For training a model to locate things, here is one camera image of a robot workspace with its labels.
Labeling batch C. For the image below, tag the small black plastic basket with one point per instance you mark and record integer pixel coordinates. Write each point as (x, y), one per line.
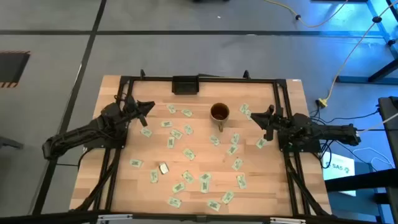
(185, 87)

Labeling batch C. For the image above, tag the green glazed ceramic mug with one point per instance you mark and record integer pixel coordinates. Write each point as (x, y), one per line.
(219, 107)

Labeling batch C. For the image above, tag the silver metal bracket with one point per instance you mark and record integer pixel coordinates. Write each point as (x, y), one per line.
(287, 221)
(115, 217)

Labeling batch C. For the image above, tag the small silver foil tub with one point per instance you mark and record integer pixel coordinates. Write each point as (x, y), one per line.
(163, 168)

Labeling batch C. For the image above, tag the black frame clamp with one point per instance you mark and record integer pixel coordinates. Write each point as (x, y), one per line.
(246, 74)
(142, 74)

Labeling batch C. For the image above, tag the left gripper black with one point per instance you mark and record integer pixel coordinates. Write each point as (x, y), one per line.
(132, 109)

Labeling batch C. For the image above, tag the grey chair foot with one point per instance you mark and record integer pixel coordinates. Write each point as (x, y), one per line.
(9, 143)

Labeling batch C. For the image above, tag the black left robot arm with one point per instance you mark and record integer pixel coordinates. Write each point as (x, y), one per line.
(77, 133)

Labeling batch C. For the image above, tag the blue and black table frame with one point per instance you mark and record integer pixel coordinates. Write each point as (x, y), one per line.
(357, 80)

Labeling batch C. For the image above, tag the black camera rig bar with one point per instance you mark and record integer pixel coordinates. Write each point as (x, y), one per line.
(62, 217)

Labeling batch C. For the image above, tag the white printed sign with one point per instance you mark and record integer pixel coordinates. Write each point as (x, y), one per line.
(339, 166)

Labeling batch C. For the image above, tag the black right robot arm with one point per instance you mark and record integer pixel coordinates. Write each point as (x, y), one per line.
(326, 132)

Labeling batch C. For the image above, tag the black metal beam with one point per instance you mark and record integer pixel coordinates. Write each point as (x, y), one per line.
(367, 180)

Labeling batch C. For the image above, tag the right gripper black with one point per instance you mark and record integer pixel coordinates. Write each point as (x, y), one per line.
(276, 123)

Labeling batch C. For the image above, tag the floor hatch with hazard stripes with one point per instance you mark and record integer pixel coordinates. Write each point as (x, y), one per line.
(12, 67)

